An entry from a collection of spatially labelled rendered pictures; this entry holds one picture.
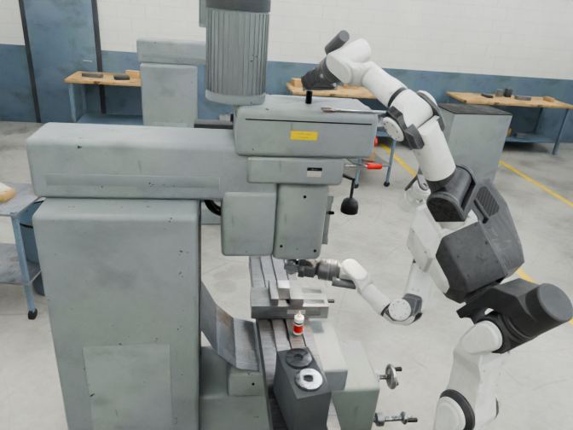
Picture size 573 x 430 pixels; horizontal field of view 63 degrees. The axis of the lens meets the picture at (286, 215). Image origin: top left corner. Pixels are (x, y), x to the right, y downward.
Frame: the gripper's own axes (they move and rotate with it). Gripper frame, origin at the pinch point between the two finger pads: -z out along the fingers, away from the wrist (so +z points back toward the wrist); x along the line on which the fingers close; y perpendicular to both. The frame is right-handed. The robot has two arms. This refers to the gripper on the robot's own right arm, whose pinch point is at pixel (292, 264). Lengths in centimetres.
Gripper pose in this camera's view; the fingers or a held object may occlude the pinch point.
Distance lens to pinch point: 190.5
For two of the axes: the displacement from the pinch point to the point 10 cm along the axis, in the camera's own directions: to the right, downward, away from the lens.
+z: 9.8, 1.4, -1.3
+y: -0.7, 9.0, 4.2
